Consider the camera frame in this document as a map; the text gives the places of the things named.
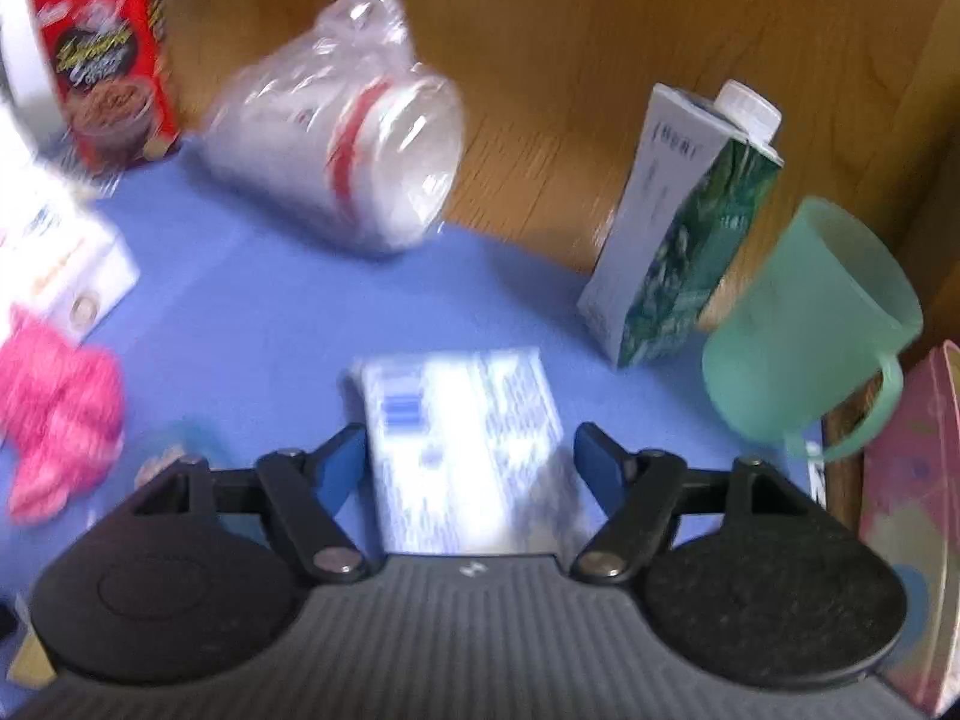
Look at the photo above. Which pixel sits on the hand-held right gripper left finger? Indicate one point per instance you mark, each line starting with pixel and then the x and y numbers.
pixel 341 465

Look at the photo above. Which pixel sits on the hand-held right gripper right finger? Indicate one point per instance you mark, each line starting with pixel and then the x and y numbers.
pixel 600 465

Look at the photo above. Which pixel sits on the white plastic packet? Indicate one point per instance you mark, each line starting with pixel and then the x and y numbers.
pixel 465 450

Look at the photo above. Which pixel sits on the white soft tissue pack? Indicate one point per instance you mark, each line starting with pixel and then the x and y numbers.
pixel 52 255

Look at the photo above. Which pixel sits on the blue printed tablecloth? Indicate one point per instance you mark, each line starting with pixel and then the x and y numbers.
pixel 262 315

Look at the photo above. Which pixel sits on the white and green milk carton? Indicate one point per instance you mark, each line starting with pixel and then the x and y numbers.
pixel 675 240

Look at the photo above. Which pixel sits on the green plastic cup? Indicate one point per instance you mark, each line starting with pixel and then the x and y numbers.
pixel 802 322

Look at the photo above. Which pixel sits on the pink fluffy cloth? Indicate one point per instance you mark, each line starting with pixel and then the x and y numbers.
pixel 60 412

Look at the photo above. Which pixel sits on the pink tin box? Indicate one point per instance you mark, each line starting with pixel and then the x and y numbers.
pixel 915 487

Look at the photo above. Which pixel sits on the bagged stack of paper cups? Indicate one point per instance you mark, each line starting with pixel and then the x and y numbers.
pixel 337 135

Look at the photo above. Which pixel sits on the red cereal box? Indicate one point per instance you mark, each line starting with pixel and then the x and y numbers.
pixel 105 60

